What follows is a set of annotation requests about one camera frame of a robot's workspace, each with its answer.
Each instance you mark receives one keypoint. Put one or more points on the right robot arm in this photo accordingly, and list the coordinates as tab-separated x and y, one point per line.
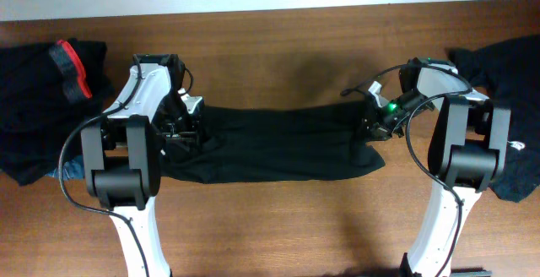
466	153

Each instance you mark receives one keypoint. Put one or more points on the black garment red waistband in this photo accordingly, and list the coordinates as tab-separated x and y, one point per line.
71	68

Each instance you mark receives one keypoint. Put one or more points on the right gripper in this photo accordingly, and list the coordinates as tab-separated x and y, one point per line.
377	129

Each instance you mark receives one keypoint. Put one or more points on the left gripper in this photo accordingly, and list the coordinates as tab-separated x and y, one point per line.
190	133

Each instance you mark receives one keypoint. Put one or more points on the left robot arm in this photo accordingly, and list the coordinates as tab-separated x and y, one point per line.
125	148

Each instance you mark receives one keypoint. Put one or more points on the black t-shirt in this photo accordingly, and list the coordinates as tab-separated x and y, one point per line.
256	145

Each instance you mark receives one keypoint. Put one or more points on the folded black clothes stack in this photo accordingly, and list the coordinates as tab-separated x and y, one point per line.
36	117

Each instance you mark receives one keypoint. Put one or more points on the crumpled black clothes pile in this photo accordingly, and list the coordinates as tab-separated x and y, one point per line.
509	71

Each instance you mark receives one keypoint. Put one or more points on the blue denim garment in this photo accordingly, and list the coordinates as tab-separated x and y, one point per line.
71	170

